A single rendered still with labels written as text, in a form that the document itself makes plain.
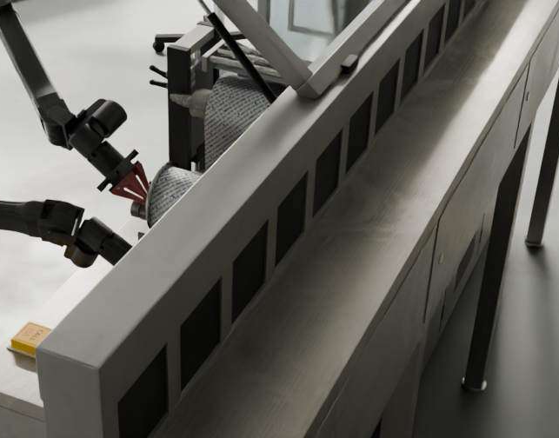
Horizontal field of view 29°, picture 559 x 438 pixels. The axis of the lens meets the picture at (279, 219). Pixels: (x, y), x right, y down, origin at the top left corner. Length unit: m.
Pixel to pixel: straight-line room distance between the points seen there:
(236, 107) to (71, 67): 3.41
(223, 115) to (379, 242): 0.63
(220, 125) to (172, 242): 0.94
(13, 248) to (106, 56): 1.73
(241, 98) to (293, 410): 0.97
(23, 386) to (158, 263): 1.02
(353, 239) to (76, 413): 0.67
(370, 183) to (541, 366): 2.03
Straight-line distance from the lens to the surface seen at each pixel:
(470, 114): 2.18
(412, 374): 2.30
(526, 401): 3.70
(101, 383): 1.20
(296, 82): 1.71
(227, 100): 2.28
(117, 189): 2.23
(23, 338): 2.39
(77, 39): 5.94
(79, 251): 2.30
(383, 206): 1.86
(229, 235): 1.43
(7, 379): 2.33
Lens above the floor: 2.44
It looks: 34 degrees down
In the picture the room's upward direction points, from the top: 3 degrees clockwise
